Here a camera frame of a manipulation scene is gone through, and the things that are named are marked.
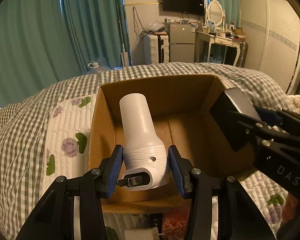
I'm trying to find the black power bank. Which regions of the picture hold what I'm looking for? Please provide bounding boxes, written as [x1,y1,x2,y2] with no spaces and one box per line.
[208,87,262,152]

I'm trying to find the white contoured bottle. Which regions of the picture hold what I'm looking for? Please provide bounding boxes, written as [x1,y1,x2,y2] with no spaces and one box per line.
[117,93,170,191]

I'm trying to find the pink patterned phone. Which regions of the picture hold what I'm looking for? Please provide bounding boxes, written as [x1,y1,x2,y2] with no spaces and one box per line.
[162,211,189,239]

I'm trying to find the person's right hand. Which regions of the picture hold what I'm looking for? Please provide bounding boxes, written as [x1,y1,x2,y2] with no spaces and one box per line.
[279,192,299,231]

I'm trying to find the white floral quilt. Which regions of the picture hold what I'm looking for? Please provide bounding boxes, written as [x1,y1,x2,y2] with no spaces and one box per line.
[40,95,288,239]

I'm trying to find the open cardboard box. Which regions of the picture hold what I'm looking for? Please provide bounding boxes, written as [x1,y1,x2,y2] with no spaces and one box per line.
[88,73,260,215]

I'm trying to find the grey checkered blanket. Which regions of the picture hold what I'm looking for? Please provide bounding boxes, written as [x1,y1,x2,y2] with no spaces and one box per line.
[0,62,296,239]

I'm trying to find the white louvered wardrobe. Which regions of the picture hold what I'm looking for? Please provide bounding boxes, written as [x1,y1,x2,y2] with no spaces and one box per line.
[241,0,300,94]

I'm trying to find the white dressing table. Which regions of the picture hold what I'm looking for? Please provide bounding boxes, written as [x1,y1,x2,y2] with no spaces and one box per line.
[194,30,241,66]

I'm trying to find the silver mini fridge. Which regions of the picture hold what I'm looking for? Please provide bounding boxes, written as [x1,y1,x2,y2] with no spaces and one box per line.
[167,23,196,63]

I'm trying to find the white suitcase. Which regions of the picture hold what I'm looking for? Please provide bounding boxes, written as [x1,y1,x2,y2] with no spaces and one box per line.
[143,33,170,64]

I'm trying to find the white standing mop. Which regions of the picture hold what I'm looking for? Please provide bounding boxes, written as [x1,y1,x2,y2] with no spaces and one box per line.
[116,5,130,67]

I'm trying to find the clear water jug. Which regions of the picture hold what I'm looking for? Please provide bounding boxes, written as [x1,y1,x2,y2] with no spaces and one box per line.
[87,57,110,74]

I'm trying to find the blue window curtain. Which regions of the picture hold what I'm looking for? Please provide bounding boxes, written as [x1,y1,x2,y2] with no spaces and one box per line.
[0,0,129,107]

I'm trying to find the black wall television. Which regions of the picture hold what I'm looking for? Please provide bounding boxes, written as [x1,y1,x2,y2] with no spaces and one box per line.
[162,0,205,16]

